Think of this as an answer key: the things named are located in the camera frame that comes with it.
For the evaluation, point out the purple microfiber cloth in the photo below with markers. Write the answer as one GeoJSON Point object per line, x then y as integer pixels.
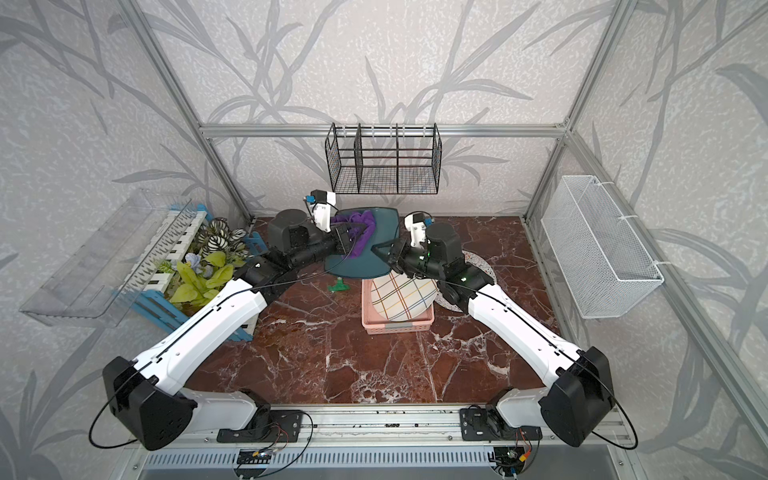
{"type": "Point", "coordinates": [365, 217]}

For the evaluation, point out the clear acrylic shelf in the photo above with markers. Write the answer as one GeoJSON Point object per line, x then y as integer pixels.
{"type": "Point", "coordinates": [97, 286]}

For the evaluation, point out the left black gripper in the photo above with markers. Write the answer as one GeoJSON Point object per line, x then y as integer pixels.
{"type": "Point", "coordinates": [340, 235]}

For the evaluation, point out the dark teal square plate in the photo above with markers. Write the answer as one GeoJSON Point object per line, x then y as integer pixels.
{"type": "Point", "coordinates": [367, 266]}

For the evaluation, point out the white plaid striped plate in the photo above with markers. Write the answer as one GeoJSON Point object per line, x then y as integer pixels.
{"type": "Point", "coordinates": [399, 298]}

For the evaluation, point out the colourful squiggle round plate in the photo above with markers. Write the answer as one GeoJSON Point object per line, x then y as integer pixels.
{"type": "Point", "coordinates": [473, 259]}

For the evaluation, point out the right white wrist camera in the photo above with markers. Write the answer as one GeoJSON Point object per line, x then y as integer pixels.
{"type": "Point", "coordinates": [416, 224]}

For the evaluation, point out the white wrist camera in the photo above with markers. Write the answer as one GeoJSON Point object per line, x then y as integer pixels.
{"type": "Point", "coordinates": [321, 206]}
{"type": "Point", "coordinates": [416, 224]}

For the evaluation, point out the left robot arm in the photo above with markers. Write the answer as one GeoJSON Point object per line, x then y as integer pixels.
{"type": "Point", "coordinates": [148, 394]}

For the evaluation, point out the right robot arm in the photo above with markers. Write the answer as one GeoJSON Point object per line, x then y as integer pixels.
{"type": "Point", "coordinates": [577, 391]}

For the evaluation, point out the blue white wooden crate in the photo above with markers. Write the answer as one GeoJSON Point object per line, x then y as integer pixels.
{"type": "Point", "coordinates": [150, 303]}

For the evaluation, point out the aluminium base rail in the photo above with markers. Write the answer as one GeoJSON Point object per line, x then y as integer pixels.
{"type": "Point", "coordinates": [357, 426]}

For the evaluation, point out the pink plastic basket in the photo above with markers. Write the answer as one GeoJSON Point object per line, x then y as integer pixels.
{"type": "Point", "coordinates": [374, 327]}

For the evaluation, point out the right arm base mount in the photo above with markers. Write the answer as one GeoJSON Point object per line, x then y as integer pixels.
{"type": "Point", "coordinates": [486, 424]}

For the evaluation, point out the green artificial plant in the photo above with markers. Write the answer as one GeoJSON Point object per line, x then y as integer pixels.
{"type": "Point", "coordinates": [208, 262]}

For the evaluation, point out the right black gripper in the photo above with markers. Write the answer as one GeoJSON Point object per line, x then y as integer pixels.
{"type": "Point", "coordinates": [397, 250]}

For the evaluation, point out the white mesh wall basket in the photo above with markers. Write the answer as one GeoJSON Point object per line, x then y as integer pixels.
{"type": "Point", "coordinates": [605, 265]}

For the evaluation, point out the black wire wall basket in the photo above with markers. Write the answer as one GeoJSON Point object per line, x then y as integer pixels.
{"type": "Point", "coordinates": [390, 160]}

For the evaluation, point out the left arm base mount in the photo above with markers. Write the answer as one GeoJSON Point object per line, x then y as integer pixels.
{"type": "Point", "coordinates": [274, 426]}

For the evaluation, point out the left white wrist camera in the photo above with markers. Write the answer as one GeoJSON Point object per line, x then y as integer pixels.
{"type": "Point", "coordinates": [321, 206]}

